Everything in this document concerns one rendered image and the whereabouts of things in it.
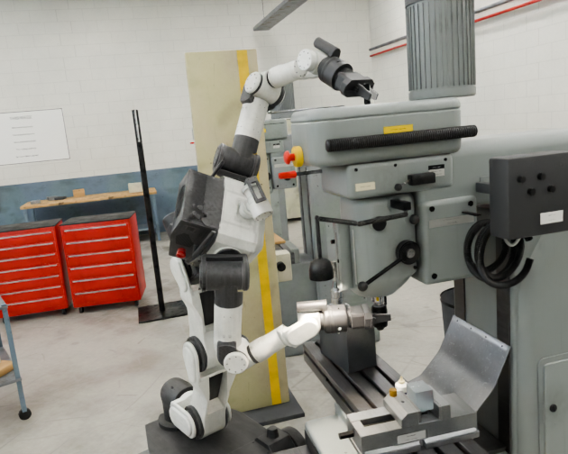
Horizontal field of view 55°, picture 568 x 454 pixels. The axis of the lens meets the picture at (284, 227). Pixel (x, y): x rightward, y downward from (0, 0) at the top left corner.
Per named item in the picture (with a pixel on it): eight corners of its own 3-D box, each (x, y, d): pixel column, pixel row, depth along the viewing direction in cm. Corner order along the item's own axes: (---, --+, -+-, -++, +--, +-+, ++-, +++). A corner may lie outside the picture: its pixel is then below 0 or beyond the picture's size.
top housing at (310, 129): (316, 168, 146) (311, 108, 143) (288, 164, 171) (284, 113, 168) (468, 151, 158) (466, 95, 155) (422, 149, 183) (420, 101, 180)
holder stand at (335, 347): (348, 374, 195) (344, 322, 192) (320, 352, 215) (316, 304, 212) (377, 366, 200) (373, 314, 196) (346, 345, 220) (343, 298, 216)
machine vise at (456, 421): (363, 463, 145) (361, 426, 143) (345, 433, 159) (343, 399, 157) (480, 436, 152) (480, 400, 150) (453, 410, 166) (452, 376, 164)
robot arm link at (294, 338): (323, 331, 169) (287, 353, 171) (321, 318, 177) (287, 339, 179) (312, 316, 167) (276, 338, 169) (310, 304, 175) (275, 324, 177)
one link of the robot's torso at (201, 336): (184, 370, 214) (164, 255, 209) (222, 356, 225) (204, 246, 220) (203, 378, 202) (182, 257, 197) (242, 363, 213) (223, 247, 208)
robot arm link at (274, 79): (309, 68, 185) (272, 81, 200) (288, 53, 179) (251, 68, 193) (304, 95, 183) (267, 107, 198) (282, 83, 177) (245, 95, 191)
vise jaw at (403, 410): (401, 428, 147) (400, 414, 146) (383, 405, 159) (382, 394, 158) (422, 423, 148) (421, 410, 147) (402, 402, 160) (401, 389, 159)
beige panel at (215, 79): (224, 435, 335) (178, 48, 291) (215, 404, 373) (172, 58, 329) (305, 416, 348) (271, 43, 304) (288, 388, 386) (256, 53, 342)
